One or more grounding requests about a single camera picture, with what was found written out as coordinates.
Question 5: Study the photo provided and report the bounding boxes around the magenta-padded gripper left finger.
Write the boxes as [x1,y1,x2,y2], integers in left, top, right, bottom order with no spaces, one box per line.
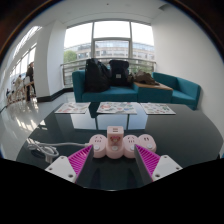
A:
[44,144,98,188]

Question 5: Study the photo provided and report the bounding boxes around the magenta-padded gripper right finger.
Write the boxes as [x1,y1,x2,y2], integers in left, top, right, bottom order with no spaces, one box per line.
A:
[133,144,184,186]

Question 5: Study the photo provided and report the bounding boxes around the pink charger block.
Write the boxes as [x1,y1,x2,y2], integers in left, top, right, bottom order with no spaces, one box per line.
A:
[106,125,125,148]

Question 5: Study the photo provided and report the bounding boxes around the pink power strip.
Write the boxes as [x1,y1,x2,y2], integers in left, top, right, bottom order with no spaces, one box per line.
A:
[88,133,158,160]

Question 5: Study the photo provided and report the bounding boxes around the small sticker sheet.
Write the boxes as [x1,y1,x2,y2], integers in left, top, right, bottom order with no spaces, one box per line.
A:
[54,102,92,115]

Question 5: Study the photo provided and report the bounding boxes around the teal side table wooden top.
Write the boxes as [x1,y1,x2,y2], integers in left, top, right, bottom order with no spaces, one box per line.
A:
[133,81,174,104]

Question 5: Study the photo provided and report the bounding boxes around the teal armchair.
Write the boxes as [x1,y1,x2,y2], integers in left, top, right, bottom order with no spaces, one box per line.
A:
[153,71,202,111]

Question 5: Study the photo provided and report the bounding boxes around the teal sofa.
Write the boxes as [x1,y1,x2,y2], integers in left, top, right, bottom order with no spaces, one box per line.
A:
[71,69,139,103]

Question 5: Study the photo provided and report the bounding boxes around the group of wooden chairs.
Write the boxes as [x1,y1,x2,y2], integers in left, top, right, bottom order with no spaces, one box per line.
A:
[4,78,36,105]

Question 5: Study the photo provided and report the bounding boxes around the brown jacket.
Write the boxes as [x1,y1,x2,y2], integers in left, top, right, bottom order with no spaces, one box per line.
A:
[128,70,160,86]

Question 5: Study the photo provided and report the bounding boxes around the person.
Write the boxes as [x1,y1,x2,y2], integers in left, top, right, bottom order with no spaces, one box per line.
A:
[25,61,37,102]

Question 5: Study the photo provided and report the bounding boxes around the large black backpack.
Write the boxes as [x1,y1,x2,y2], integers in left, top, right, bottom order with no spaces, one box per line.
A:
[83,58,112,93]

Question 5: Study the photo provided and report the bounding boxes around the black backpack with label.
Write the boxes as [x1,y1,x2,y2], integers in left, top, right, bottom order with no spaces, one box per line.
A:
[108,59,130,88]

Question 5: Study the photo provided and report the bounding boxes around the white power cable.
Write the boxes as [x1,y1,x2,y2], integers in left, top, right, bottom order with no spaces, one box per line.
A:
[26,137,91,164]

